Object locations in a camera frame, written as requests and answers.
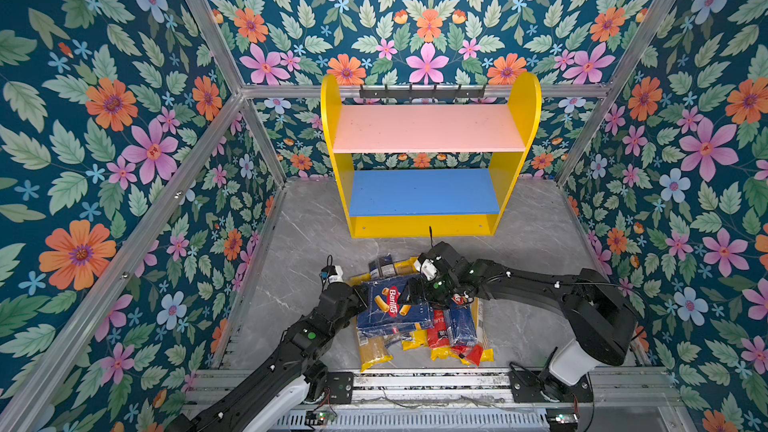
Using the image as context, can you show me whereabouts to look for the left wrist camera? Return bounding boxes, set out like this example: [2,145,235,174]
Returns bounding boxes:
[320,265,344,285]

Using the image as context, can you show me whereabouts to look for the black hook rail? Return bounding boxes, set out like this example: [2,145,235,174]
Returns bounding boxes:
[358,84,486,101]

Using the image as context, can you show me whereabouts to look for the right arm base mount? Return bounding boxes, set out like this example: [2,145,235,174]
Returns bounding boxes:
[508,364,594,404]

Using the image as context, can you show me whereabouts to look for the yellow pastatime bag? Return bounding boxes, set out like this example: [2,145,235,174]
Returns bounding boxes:
[394,257,418,275]
[346,273,371,286]

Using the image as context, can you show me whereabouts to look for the yellow wooden shelf unit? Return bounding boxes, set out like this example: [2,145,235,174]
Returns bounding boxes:
[320,73,543,239]

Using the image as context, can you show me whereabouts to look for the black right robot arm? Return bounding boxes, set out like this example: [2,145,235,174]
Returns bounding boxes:
[398,242,637,386]

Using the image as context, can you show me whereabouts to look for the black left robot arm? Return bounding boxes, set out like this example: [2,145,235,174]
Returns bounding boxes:
[166,282,369,431]

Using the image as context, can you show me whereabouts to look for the yellow spaghetti bag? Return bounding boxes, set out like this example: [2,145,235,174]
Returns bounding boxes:
[357,332,393,372]
[401,329,428,351]

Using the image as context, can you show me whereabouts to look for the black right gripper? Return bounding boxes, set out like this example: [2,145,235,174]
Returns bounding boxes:
[393,276,457,309]

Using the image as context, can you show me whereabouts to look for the blue Barilla rigatoni bag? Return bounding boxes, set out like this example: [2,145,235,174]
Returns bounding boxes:
[357,276,434,338]

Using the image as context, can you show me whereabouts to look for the aluminium frame rails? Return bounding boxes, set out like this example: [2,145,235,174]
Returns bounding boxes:
[1,0,676,431]

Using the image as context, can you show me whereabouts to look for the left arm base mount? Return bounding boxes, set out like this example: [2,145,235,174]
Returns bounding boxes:
[304,362,356,405]

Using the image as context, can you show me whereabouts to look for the blue clear spaghetti bag right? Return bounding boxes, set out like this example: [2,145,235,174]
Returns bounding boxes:
[368,254,398,280]

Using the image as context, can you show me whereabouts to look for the blue Barilla spaghetti box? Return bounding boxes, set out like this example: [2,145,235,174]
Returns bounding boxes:
[448,305,477,347]

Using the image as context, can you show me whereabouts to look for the red clear labelled spaghetti bag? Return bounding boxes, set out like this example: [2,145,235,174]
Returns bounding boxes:
[463,299,486,366]

